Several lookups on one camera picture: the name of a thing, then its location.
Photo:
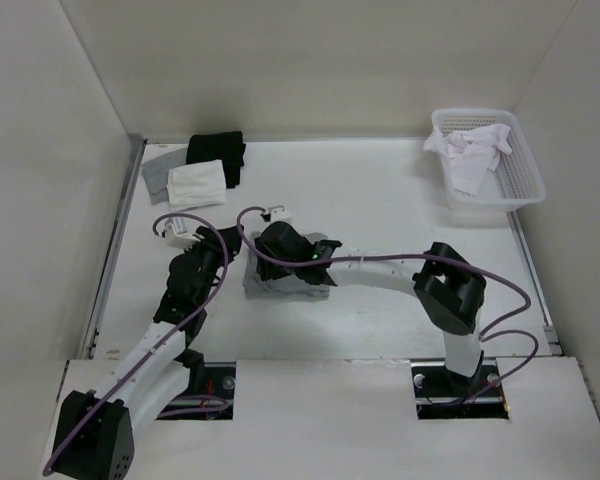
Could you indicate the grey tank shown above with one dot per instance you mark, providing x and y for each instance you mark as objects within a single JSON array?
[
  {"x": 155, "y": 173},
  {"x": 287, "y": 288}
]

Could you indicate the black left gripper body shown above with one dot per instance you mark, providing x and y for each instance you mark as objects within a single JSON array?
[{"x": 210, "y": 253}]

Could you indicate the folded black tank top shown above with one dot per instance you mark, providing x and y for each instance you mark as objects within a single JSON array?
[{"x": 228, "y": 147}]

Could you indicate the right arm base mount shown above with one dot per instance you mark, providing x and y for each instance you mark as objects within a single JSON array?
[{"x": 439, "y": 397}]

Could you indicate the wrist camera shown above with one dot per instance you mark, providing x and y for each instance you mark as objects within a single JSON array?
[
  {"x": 277, "y": 213},
  {"x": 177, "y": 235}
]

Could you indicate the right metal table rail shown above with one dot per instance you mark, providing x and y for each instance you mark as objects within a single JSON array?
[{"x": 536, "y": 291}]

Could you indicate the white plastic laundry basket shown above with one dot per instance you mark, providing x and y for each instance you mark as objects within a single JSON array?
[{"x": 515, "y": 183}]

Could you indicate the metal table rail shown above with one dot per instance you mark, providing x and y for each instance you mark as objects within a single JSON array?
[
  {"x": 93, "y": 324},
  {"x": 536, "y": 291}
]

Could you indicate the white tank top in basket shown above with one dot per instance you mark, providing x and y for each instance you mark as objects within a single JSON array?
[{"x": 471, "y": 154}]

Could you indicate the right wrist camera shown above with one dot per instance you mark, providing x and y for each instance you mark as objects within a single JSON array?
[{"x": 277, "y": 213}]

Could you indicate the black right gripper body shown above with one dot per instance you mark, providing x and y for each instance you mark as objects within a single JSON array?
[{"x": 269, "y": 271}]

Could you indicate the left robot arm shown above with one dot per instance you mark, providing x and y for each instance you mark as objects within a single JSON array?
[{"x": 96, "y": 430}]

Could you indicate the folded white tank top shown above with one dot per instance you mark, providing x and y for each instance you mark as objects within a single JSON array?
[{"x": 196, "y": 185}]

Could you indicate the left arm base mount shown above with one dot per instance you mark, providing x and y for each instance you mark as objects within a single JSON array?
[{"x": 210, "y": 396}]

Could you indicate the left metal table rail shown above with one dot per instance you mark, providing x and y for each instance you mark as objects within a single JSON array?
[{"x": 93, "y": 324}]

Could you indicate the folded grey tank top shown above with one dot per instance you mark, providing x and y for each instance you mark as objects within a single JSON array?
[{"x": 155, "y": 173}]

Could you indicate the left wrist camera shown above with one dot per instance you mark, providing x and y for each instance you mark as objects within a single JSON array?
[{"x": 177, "y": 235}]

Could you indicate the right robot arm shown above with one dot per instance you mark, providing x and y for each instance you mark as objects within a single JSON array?
[{"x": 451, "y": 296}]

